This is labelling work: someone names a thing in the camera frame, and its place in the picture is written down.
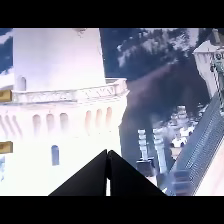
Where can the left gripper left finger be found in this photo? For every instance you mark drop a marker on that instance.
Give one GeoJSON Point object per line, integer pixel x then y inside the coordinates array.
{"type": "Point", "coordinates": [90, 180]}

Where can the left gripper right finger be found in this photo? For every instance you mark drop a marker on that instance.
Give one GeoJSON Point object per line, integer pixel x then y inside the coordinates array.
{"type": "Point", "coordinates": [130, 180]}

